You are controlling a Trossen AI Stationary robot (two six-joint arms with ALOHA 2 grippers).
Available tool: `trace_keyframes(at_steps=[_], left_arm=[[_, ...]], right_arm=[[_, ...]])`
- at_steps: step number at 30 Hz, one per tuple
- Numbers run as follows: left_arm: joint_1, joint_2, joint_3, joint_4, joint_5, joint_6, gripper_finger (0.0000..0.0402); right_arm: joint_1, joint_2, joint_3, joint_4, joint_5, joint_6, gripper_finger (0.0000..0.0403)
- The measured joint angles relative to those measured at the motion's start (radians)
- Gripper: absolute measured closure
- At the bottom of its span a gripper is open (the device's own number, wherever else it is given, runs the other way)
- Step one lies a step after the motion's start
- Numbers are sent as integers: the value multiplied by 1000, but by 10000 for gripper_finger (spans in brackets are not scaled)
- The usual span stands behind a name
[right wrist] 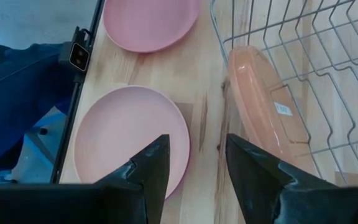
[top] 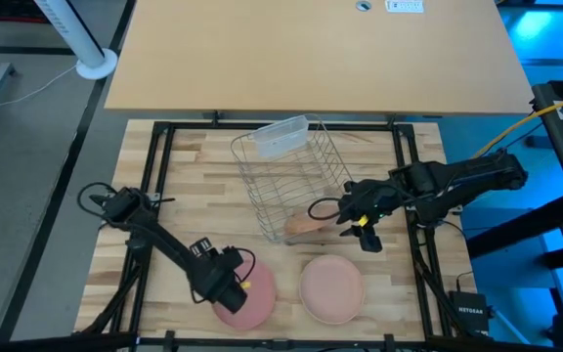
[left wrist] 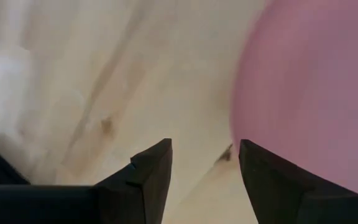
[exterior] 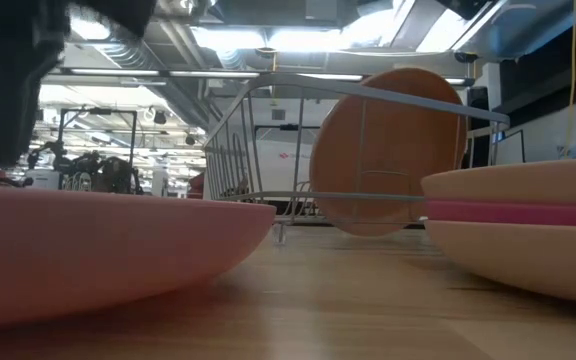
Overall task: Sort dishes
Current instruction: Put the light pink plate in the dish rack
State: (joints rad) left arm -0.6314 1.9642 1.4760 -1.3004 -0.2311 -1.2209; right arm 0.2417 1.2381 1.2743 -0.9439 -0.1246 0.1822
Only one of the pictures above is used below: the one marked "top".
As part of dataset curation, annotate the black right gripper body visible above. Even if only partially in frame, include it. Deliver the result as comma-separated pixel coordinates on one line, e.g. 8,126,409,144
335,178,403,254

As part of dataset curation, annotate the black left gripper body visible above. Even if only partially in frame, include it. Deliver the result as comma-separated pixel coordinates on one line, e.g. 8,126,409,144
188,246,249,315

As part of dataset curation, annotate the rose pink plate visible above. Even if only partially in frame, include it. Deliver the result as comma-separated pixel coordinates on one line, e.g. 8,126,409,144
211,251,278,331

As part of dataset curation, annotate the pale pink plate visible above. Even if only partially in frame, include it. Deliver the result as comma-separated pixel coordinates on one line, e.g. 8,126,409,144
297,253,367,326

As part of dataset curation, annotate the silver wire dish rack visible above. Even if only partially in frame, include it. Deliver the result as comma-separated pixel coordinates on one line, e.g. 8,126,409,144
230,113,356,244

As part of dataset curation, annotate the clear plastic cutlery container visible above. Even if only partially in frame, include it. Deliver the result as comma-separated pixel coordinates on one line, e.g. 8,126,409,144
250,114,311,158

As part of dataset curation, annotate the large tan wooden desk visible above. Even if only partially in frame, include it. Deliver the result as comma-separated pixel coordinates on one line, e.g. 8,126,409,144
104,0,536,116

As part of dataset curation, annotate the black crossbeam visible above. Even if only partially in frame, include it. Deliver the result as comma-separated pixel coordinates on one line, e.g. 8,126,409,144
0,331,563,352

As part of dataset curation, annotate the white power strip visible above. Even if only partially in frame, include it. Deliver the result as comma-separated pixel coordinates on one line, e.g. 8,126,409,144
384,0,425,15

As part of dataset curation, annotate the black equipment cart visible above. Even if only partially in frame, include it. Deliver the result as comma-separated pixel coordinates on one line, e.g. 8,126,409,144
464,58,563,352

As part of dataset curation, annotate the white fan stand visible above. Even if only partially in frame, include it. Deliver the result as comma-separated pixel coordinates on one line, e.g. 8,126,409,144
34,0,119,81

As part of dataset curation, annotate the black crate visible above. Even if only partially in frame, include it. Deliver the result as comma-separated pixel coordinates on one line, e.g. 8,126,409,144
0,0,52,25

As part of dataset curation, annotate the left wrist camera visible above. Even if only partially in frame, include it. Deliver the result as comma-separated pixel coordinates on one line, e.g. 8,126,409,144
189,237,215,259

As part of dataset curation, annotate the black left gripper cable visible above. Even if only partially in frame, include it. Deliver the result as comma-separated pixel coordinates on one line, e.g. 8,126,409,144
234,245,257,286

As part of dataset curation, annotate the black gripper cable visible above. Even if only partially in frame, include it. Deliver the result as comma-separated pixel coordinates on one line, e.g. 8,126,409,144
307,197,344,222
234,245,257,286

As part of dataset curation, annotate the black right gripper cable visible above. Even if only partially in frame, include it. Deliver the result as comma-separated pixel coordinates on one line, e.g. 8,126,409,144
307,197,344,222

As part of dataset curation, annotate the black switch power cable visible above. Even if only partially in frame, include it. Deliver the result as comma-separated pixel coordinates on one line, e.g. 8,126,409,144
455,270,474,294

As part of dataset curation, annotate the black Netgear network switch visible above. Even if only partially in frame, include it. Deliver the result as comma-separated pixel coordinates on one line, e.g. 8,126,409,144
447,289,491,334

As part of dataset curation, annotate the yellow cable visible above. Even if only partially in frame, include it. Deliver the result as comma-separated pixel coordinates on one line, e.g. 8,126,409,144
471,89,563,160

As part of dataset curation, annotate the black aluminium table frame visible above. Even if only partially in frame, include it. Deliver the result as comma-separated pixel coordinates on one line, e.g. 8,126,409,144
72,110,463,343

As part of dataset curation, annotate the thin blue cable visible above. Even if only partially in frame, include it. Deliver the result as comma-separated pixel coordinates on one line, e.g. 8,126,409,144
486,121,545,160

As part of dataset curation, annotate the white fan cable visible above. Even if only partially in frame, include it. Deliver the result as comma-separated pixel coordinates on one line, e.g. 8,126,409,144
0,64,79,112

